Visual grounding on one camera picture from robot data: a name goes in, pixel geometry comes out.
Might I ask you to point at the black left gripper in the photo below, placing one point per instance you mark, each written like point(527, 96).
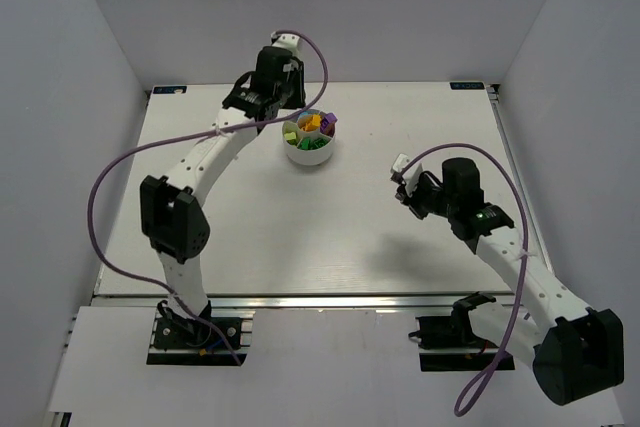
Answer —
point(293, 85)

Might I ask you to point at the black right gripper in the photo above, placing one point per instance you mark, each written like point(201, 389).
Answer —
point(415, 200)

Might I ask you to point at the orange rectangular lego brick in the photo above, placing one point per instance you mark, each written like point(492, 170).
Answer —
point(310, 123)

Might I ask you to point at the light purple lego brick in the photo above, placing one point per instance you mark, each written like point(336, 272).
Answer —
point(330, 118)

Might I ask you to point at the dark green curved lego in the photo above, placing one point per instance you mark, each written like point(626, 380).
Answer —
point(307, 144)

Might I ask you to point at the green sloped lego brick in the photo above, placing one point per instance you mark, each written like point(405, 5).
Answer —
point(319, 143)

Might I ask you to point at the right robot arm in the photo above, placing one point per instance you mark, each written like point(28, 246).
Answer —
point(573, 350)

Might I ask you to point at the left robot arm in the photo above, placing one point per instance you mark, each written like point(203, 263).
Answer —
point(172, 215)

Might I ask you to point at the white round divided container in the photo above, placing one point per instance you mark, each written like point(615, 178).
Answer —
point(308, 158)

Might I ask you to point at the blue label right corner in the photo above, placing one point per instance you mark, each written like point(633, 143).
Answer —
point(466, 85)

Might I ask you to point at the blue label corner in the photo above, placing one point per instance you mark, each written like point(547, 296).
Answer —
point(169, 90)
point(466, 85)

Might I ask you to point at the blue label left corner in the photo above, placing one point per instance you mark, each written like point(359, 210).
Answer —
point(169, 90)

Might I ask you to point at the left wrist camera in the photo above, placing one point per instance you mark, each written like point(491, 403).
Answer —
point(291, 42)

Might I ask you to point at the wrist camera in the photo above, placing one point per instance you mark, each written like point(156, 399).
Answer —
point(291, 42)
point(406, 173)

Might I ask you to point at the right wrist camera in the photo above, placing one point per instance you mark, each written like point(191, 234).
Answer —
point(406, 173)

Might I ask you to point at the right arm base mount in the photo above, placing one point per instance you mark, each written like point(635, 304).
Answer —
point(446, 342)

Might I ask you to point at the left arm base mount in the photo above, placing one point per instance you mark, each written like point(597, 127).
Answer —
point(182, 341)

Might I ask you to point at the aluminium front rail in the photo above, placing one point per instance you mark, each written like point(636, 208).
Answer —
point(302, 302)

